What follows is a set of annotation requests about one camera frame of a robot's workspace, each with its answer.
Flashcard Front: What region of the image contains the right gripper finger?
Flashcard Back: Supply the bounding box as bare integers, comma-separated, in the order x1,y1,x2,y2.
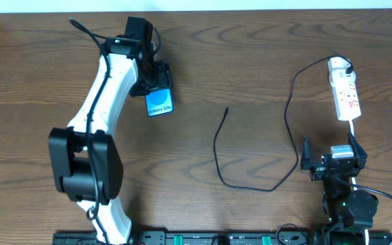
300,136,312,170
348,132,368,169

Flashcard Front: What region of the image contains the blue Galaxy smartphone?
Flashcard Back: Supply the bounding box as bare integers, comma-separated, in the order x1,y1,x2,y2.
145,89,174,117

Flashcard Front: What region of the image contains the black charger cable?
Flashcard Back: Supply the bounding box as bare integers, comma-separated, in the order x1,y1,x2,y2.
212,54,355,193

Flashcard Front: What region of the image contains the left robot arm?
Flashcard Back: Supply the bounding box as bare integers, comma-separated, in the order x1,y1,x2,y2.
48,16,173,244

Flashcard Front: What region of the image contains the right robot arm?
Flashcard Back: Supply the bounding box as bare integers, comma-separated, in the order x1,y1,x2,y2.
301,133,378,244

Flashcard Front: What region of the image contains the white charger adapter plug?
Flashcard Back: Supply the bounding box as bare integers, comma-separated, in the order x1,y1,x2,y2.
329,69,356,87

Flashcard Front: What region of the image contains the white power strip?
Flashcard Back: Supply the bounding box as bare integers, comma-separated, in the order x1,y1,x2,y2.
328,56,361,121

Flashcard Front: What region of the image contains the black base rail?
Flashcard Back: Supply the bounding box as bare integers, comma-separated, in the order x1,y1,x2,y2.
51,230,392,245

